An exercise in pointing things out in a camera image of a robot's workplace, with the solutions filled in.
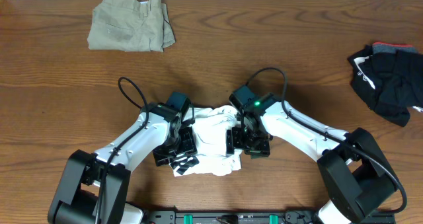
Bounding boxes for white t-shirt black print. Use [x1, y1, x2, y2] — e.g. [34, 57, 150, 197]
[171, 105, 241, 177]

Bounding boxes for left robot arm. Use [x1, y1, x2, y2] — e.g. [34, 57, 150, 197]
[48, 92, 196, 223]

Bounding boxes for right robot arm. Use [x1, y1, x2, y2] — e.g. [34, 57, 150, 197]
[227, 85, 399, 223]

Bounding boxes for folded khaki shorts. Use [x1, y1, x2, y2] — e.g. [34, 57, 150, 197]
[87, 0, 176, 52]

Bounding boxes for black garment red trim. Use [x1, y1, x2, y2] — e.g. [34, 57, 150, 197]
[348, 42, 422, 127]

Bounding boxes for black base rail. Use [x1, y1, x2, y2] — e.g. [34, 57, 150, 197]
[145, 209, 397, 224]

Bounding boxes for left black cable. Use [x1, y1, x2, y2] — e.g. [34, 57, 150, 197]
[94, 76, 196, 224]

